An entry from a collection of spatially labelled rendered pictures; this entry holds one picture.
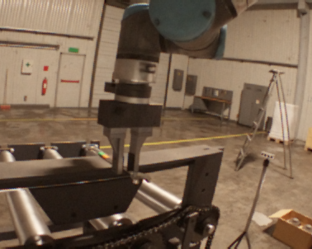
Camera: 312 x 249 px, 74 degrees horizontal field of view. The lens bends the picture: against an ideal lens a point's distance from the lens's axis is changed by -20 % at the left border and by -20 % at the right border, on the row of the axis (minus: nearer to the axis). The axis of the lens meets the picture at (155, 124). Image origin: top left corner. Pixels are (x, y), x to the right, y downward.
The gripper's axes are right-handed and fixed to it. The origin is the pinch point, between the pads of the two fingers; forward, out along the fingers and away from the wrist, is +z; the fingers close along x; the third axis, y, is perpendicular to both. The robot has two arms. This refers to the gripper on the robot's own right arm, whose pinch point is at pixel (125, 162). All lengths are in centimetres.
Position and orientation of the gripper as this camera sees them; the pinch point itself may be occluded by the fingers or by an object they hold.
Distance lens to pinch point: 55.5
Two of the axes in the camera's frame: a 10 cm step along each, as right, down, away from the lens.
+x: 7.6, -0.2, 6.5
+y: 6.4, 2.1, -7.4
